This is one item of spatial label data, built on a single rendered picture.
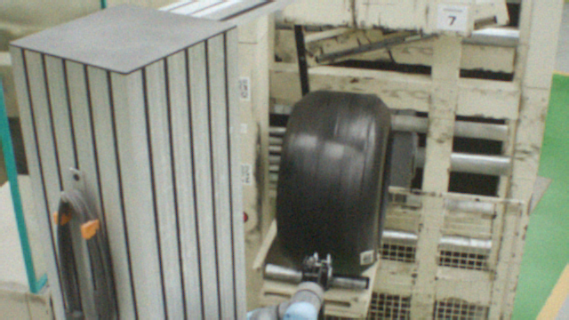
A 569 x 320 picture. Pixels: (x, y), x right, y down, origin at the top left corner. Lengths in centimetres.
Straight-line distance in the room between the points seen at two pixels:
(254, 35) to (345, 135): 39
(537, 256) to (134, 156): 356
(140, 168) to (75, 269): 30
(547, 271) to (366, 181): 226
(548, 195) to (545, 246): 62
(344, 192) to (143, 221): 116
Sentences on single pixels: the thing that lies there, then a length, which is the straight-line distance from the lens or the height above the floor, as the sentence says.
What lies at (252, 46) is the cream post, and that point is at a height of 164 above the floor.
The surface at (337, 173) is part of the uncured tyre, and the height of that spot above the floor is 134.
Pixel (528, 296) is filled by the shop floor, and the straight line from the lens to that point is 413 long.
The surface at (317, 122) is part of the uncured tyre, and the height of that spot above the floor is 144.
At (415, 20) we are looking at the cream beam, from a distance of 247.
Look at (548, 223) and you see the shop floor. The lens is 478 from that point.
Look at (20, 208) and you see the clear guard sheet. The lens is 182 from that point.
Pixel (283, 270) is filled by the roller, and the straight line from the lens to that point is 255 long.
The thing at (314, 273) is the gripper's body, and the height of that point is 119.
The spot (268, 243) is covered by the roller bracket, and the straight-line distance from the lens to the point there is 263.
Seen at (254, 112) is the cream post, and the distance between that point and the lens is 238.
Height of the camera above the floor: 239
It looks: 28 degrees down
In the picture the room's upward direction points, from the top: straight up
